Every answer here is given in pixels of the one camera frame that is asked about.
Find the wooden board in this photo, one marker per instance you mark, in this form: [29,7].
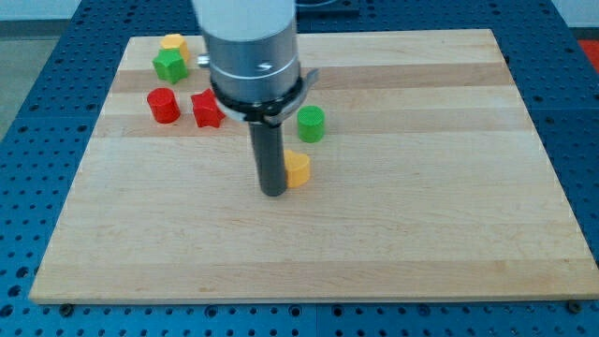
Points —
[431,184]

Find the green cylinder block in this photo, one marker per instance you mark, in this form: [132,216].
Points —
[311,124]

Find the black clamp ring mount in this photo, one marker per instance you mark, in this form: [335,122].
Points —
[272,112]

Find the yellow heart block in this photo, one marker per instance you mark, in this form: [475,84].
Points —
[297,168]

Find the red star block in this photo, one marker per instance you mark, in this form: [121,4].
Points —
[205,110]

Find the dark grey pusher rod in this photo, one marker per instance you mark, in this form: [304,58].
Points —
[267,142]

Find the yellow hexagon block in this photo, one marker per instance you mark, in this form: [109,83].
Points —
[176,41]

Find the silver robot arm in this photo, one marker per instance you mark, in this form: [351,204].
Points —
[253,57]

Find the red cylinder block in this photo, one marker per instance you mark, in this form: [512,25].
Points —
[163,105]

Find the green star block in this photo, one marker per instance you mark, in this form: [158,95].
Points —
[170,66]

